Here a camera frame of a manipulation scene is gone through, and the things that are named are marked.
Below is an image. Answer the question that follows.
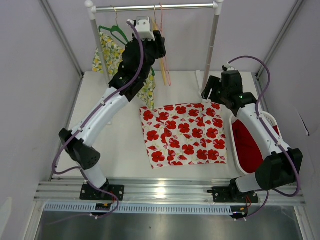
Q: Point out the red garment in basket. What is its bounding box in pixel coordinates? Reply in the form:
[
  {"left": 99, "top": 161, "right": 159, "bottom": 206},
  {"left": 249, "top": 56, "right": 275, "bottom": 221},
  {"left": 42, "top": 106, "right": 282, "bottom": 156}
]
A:
[{"left": 232, "top": 120, "right": 264, "bottom": 174}]

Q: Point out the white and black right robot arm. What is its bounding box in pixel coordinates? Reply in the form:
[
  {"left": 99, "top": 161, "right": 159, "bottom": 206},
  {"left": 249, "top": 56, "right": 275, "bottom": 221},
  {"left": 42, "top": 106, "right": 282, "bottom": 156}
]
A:
[{"left": 201, "top": 70, "right": 303, "bottom": 202}]

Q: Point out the aluminium mounting rail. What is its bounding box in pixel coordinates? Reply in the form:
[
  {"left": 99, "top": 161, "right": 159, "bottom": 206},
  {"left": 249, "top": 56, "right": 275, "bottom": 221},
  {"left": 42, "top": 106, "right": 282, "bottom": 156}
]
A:
[{"left": 33, "top": 177, "right": 306, "bottom": 207}]

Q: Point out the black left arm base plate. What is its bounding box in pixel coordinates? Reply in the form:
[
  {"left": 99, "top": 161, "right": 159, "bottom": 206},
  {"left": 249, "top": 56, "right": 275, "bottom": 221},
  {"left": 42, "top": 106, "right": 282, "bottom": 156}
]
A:
[{"left": 79, "top": 184, "right": 125, "bottom": 201}]

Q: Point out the yellow clothes hanger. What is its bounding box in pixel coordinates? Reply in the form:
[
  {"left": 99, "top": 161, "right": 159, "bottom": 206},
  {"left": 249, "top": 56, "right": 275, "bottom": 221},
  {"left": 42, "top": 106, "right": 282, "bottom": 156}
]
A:
[{"left": 152, "top": 5, "right": 168, "bottom": 86}]

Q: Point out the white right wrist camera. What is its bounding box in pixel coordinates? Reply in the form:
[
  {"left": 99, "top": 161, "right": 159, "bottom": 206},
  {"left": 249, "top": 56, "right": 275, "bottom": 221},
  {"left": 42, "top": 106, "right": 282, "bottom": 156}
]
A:
[{"left": 222, "top": 64, "right": 237, "bottom": 72}]

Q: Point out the lemon print skirt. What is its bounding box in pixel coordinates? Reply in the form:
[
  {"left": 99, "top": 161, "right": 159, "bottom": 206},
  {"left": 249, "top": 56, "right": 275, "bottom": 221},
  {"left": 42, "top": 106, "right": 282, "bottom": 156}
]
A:
[{"left": 92, "top": 32, "right": 156, "bottom": 110}]

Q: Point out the white and silver clothes rack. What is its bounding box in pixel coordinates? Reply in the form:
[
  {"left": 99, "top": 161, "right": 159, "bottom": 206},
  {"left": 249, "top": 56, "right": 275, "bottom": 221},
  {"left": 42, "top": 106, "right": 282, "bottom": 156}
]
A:
[{"left": 84, "top": 0, "right": 224, "bottom": 125}]

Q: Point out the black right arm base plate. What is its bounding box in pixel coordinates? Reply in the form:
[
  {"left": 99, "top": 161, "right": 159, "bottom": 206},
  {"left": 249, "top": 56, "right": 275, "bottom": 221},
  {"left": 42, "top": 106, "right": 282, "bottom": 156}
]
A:
[{"left": 206, "top": 186, "right": 259, "bottom": 204}]

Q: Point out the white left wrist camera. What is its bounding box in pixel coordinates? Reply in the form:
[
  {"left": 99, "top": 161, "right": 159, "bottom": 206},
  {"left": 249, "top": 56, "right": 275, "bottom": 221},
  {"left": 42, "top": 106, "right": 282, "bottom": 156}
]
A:
[{"left": 127, "top": 16, "right": 156, "bottom": 41}]

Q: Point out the slotted grey cable duct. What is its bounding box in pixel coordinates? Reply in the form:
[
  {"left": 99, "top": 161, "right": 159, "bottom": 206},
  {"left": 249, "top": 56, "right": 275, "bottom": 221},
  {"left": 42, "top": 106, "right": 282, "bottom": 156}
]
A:
[{"left": 44, "top": 202, "right": 233, "bottom": 216}]

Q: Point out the pink clothes hanger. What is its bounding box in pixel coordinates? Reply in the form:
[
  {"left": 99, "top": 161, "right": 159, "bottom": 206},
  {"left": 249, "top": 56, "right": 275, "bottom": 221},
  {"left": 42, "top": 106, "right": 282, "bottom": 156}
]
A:
[{"left": 158, "top": 2, "right": 173, "bottom": 87}]

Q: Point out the green clothes hanger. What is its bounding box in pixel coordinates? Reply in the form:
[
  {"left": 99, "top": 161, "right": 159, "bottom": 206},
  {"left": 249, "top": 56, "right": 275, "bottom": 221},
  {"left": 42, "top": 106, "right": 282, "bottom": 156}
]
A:
[{"left": 98, "top": 5, "right": 156, "bottom": 76}]

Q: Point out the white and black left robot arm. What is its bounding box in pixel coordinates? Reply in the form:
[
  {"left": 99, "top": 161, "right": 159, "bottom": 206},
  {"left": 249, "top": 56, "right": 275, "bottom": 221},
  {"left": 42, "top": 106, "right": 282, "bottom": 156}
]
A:
[{"left": 59, "top": 30, "right": 166, "bottom": 200}]

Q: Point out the red poppy print skirt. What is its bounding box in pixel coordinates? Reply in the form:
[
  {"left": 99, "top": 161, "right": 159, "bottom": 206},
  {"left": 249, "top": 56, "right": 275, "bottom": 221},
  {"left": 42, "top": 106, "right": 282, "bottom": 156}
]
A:
[{"left": 139, "top": 101, "right": 228, "bottom": 169}]

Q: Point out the white plastic laundry basket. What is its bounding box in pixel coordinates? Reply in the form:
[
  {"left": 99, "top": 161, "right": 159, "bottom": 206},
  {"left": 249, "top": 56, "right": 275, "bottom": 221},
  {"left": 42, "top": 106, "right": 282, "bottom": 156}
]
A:
[{"left": 229, "top": 110, "right": 288, "bottom": 175}]

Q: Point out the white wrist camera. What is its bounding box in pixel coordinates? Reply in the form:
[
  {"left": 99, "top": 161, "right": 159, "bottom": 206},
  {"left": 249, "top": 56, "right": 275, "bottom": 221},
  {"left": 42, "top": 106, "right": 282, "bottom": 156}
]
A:
[
  {"left": 222, "top": 64, "right": 237, "bottom": 72},
  {"left": 127, "top": 16, "right": 156, "bottom": 41}
]

